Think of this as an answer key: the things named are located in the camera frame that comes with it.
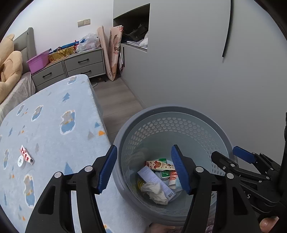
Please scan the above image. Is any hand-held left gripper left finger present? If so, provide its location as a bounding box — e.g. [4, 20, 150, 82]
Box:
[25, 145, 118, 233]

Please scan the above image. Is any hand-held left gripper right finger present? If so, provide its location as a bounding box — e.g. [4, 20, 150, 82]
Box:
[171, 144, 262, 233]

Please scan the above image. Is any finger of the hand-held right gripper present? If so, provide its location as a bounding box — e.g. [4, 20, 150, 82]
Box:
[232, 146, 281, 172]
[211, 151, 269, 183]

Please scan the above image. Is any red striped paper cup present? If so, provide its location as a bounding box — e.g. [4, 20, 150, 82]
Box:
[169, 170, 179, 186]

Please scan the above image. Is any green white small box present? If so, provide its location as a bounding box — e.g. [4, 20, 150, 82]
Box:
[157, 158, 171, 180]

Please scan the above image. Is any red white snack wrapper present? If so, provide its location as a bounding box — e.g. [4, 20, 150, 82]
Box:
[146, 160, 176, 171]

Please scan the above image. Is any purple cardboard box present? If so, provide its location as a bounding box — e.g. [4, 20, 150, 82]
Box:
[137, 165, 176, 199]

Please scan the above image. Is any white paper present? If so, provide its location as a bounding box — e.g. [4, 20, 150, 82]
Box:
[141, 182, 168, 205]

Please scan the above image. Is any grey plastic trash bin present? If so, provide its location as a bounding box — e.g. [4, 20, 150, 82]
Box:
[112, 104, 238, 227]

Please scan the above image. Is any person's right hand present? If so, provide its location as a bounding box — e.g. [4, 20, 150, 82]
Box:
[259, 216, 281, 233]

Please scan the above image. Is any heart printed wrapper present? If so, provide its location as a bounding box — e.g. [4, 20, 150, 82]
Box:
[20, 144, 35, 165]

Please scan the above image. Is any blue printed blanket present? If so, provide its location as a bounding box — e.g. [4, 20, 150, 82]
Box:
[0, 74, 117, 233]

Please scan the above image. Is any grey drawer cabinet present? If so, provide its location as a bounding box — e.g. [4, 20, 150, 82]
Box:
[31, 48, 106, 92]

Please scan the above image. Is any grey bed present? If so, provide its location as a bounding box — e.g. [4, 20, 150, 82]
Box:
[0, 72, 36, 117]

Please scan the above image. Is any cartoon printed folded mat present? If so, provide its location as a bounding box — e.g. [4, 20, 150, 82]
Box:
[109, 25, 124, 81]

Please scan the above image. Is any pink folded mat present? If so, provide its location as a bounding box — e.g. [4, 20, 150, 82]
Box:
[97, 26, 112, 78]

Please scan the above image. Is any gold gift box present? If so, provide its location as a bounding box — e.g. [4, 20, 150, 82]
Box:
[48, 47, 75, 63]

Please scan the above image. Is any purple plastic basket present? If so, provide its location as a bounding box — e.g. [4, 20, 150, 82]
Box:
[26, 50, 50, 74]

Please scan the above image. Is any clear plastic bag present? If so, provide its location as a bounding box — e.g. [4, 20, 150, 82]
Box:
[76, 33, 101, 52]

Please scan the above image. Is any colourful wrapping paper roll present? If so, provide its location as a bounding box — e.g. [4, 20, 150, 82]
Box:
[50, 41, 79, 51]

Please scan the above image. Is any white cloth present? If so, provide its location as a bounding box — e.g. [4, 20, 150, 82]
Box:
[139, 31, 149, 47]

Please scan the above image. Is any beige teddy bear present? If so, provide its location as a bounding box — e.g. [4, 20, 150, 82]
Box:
[0, 34, 23, 104]

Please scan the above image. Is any dark bag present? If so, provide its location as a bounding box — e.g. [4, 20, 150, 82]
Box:
[122, 22, 148, 37]

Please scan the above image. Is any grey padded headboard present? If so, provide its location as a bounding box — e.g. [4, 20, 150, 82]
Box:
[13, 27, 37, 74]

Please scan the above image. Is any black wall strip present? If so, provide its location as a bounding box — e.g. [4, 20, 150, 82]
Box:
[222, 0, 234, 57]

